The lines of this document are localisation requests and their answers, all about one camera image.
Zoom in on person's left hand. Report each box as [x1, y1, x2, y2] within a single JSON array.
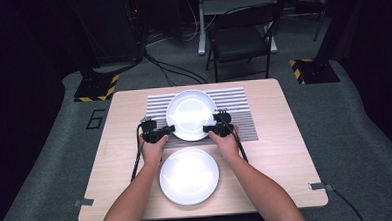
[[138, 133, 170, 170]]

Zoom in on black stand post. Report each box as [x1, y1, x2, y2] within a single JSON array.
[[310, 0, 370, 64]]

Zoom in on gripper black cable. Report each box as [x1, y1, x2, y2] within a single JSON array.
[[218, 114, 249, 164], [127, 122, 146, 182]]

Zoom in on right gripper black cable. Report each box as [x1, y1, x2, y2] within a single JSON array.
[[218, 114, 249, 164]]

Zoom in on black floor cables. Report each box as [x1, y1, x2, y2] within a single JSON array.
[[143, 46, 209, 89]]

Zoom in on dark chair with clutter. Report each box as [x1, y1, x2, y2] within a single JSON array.
[[290, 0, 338, 43]]

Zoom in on white round plate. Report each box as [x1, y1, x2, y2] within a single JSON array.
[[158, 147, 222, 208], [164, 88, 219, 143]]

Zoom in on striped-edge black stand base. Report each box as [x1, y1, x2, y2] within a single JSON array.
[[72, 73, 122, 104], [288, 56, 342, 86]]

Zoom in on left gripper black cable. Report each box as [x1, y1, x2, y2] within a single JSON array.
[[127, 122, 146, 182]]

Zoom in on grey tape piece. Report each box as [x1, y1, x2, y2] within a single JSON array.
[[73, 197, 95, 209], [308, 181, 336, 194]]

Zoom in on grey striped placemat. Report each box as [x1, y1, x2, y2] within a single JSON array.
[[144, 86, 260, 151]]

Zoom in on white desk frame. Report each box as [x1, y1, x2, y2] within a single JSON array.
[[194, 0, 284, 57]]

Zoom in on black equipment cabinet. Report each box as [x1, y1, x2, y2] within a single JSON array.
[[87, 0, 144, 64]]

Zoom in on black table cable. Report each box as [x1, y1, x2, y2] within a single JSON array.
[[330, 184, 367, 221]]

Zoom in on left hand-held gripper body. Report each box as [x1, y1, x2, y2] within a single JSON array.
[[139, 115, 162, 145]]

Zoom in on black folding chair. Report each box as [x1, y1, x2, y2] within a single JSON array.
[[201, 1, 285, 84]]

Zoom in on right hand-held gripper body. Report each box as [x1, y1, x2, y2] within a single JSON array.
[[212, 108, 235, 139]]

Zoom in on person's right hand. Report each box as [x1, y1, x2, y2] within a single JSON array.
[[208, 124, 241, 163]]

